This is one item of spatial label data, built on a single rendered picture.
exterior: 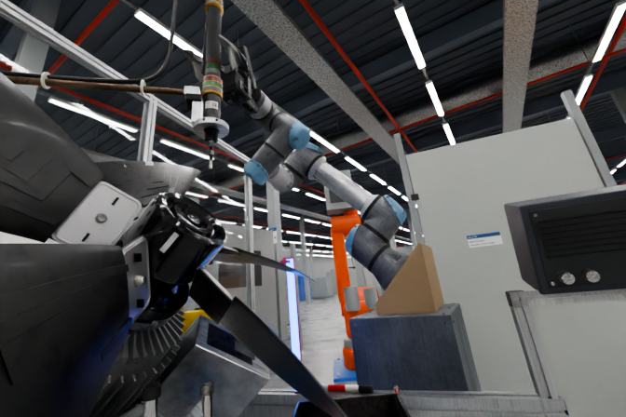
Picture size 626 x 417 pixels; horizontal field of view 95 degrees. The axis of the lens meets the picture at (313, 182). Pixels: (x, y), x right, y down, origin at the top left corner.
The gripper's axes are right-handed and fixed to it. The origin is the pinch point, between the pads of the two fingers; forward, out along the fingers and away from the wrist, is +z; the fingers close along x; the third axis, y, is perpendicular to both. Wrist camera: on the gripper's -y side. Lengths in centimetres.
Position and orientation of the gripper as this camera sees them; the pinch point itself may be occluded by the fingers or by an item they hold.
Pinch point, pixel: (203, 43)
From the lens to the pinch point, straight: 75.1
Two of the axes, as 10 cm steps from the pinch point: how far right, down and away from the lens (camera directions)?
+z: -3.5, -2.8, -8.9
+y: 1.0, 9.4, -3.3
